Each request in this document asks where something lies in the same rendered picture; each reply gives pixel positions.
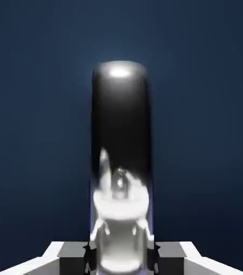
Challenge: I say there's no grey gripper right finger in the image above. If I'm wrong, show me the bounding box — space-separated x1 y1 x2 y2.
147 241 243 275

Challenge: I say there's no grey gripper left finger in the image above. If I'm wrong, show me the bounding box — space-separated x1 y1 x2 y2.
0 241 97 275

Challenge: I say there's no shiny dark curved metal handle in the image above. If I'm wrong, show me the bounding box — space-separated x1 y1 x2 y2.
90 60 154 275

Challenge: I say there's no dark blue cabinet door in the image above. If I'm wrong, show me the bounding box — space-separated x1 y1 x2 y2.
0 0 243 275

